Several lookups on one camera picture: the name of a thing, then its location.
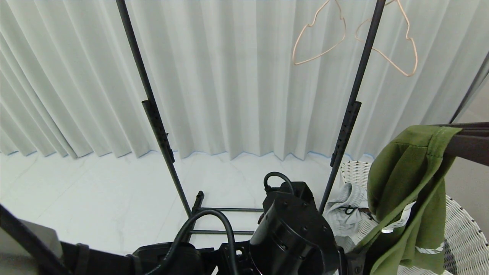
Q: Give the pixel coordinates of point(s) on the green shirt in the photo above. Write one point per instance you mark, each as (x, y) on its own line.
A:
(401, 183)

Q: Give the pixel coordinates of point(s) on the pink clothes hanger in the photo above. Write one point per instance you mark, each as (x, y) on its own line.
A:
(294, 61)
(410, 75)

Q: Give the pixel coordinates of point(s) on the black clothes rack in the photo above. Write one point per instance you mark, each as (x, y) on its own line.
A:
(153, 114)

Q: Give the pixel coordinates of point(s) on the white laundry basket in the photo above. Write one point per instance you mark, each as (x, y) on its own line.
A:
(462, 236)

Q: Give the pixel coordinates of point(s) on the pale grey shorts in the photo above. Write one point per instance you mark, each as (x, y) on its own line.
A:
(344, 225)

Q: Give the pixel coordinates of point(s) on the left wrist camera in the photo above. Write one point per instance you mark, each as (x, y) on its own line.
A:
(301, 191)

